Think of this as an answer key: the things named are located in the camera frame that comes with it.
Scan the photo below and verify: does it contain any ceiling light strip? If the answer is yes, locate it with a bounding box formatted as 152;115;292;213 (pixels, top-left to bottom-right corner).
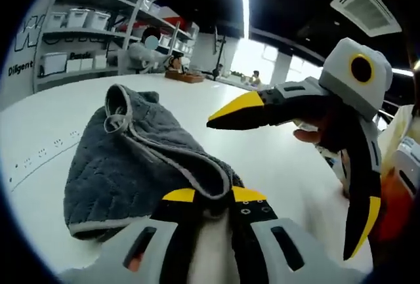
238;0;251;39

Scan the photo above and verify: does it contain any wooden tray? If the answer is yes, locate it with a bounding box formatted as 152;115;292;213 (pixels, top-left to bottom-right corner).
163;69;205;84

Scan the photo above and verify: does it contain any ceiling air conditioner vent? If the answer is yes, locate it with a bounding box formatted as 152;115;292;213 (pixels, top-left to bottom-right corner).
329;0;404;38

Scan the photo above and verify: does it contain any white chest device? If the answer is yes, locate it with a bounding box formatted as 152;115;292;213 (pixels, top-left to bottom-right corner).
392;136;420;201

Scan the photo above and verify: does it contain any grey towel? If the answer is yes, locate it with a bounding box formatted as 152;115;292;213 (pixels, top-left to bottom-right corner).
64;83;246;241

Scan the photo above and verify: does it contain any person's right hand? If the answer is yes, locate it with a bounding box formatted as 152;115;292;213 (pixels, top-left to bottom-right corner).
293;102;361;153

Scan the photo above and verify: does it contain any row of white storage boxes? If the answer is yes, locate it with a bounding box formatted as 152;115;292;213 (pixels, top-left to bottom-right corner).
41;0;198;77

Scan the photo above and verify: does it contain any black tripod stand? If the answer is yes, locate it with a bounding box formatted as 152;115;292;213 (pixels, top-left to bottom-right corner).
212;25;228;82

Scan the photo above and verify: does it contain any grey metal shelf rack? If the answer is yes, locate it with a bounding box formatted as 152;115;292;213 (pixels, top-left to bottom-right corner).
34;0;201;93

